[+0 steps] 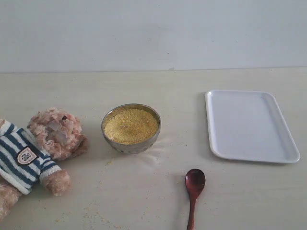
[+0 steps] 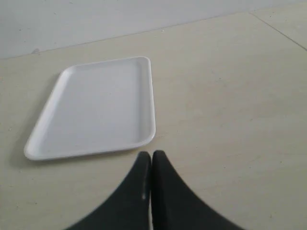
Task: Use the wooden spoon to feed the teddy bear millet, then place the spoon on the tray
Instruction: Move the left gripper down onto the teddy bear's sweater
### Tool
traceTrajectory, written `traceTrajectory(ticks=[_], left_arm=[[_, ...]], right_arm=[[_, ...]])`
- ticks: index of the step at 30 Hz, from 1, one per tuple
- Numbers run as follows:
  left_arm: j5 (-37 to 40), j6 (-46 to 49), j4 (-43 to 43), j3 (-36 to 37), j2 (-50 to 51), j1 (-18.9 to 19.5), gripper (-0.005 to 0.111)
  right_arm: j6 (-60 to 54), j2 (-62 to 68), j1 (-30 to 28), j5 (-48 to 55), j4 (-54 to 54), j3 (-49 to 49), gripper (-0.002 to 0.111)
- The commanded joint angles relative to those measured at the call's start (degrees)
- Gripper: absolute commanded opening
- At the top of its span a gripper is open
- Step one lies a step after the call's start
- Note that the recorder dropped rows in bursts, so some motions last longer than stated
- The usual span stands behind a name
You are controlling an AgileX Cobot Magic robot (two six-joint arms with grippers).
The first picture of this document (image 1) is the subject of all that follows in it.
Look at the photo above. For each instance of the dark red wooden spoon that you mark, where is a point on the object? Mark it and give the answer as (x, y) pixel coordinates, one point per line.
(195, 182)

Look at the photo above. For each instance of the beige teddy bear striped sweater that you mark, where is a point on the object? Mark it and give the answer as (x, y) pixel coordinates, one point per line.
(30, 154)

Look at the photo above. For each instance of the steel bowl of yellow grain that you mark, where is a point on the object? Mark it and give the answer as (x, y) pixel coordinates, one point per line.
(131, 128)

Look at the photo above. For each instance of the white rectangular plastic tray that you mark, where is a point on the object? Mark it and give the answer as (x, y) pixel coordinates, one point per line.
(248, 126)

